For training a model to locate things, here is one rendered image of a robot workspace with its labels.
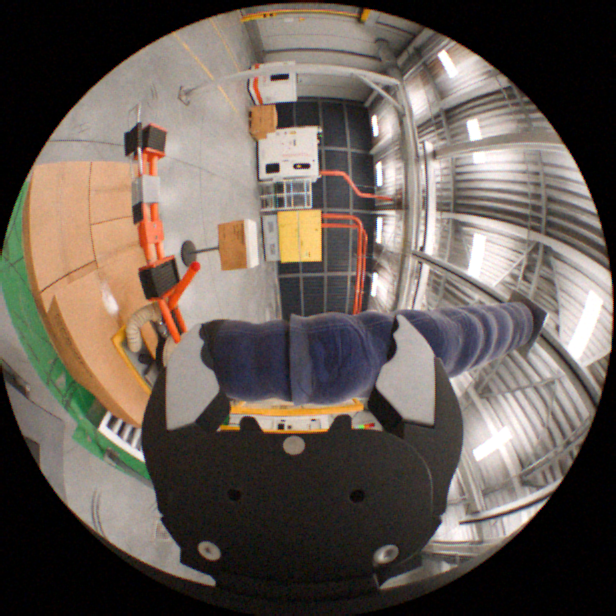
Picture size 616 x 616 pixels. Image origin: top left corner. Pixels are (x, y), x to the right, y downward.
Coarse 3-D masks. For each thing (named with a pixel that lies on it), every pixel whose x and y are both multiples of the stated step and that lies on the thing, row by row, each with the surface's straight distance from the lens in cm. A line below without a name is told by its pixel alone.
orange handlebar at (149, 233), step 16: (144, 160) 50; (144, 208) 46; (144, 224) 45; (160, 224) 48; (144, 240) 45; (160, 240) 47; (160, 256) 48; (160, 304) 47; (176, 304) 50; (176, 336) 50
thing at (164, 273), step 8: (168, 256) 49; (152, 264) 43; (160, 264) 46; (168, 264) 48; (176, 264) 49; (144, 272) 45; (152, 272) 43; (160, 272) 46; (168, 272) 48; (176, 272) 49; (144, 280) 45; (152, 280) 43; (160, 280) 45; (168, 280) 47; (176, 280) 50; (144, 288) 46; (152, 288) 44; (160, 288) 45; (168, 288) 47; (152, 296) 46; (160, 296) 44
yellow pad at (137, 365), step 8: (112, 336) 52; (120, 336) 52; (120, 344) 52; (144, 344) 57; (120, 352) 52; (128, 352) 53; (136, 352) 55; (144, 352) 57; (128, 360) 54; (136, 360) 55; (144, 360) 54; (152, 360) 59; (128, 368) 55; (136, 368) 55; (144, 368) 57; (136, 376) 56; (144, 376) 57; (144, 384) 58
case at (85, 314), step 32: (128, 256) 86; (64, 288) 72; (96, 288) 75; (128, 288) 82; (64, 320) 70; (96, 320) 73; (96, 352) 73; (96, 384) 83; (128, 384) 79; (128, 416) 83
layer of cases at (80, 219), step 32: (32, 192) 121; (64, 192) 124; (96, 192) 132; (128, 192) 145; (32, 224) 116; (64, 224) 118; (96, 224) 126; (128, 224) 139; (32, 256) 112; (64, 256) 115; (96, 256) 122; (64, 352) 117
